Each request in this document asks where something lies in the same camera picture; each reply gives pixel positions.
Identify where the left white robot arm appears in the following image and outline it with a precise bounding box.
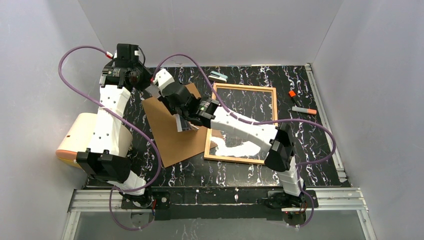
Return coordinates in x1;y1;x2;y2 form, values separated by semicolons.
76;43;152;196

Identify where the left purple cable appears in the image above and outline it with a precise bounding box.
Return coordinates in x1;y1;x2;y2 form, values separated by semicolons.
58;45;163;232

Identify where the teal white stapler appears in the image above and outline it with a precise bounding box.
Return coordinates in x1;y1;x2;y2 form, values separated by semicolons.
208;71;228;83

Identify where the black marker orange cap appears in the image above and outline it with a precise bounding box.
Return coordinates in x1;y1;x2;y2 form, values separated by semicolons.
288;90;303;108

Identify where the white cylindrical orange-based device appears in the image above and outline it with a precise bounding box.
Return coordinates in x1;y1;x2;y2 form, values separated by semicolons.
55;110;133;169

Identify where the brown cardboard backing board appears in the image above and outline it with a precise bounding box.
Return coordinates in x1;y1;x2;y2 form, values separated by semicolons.
142;83;218;168

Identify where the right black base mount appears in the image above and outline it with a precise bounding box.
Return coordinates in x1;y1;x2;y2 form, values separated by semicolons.
264;190;319;227

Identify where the grey marker salmon cap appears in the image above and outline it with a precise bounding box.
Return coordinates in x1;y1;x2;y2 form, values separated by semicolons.
291;106;317;115

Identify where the purple cable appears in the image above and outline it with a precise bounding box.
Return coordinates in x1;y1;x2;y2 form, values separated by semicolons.
58;45;163;232
150;53;337;229

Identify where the printed colour photo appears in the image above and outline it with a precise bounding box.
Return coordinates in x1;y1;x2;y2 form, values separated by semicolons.
174;114;199;133

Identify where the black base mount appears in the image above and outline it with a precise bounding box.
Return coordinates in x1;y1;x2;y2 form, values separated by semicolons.
120;188;171;210
264;190;319;227

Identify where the wooden picture frame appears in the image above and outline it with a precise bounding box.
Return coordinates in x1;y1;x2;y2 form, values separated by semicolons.
203;82;279;166

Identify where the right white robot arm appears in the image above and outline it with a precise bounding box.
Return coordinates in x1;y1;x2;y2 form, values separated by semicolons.
152;80;304;197

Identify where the aluminium rail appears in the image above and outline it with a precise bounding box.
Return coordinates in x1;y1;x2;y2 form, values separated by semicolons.
67;187;369;213

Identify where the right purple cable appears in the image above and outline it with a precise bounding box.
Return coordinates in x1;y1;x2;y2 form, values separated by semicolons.
150;53;337;229

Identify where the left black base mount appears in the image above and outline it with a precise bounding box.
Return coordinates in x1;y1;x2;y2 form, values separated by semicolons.
120;188;171;210

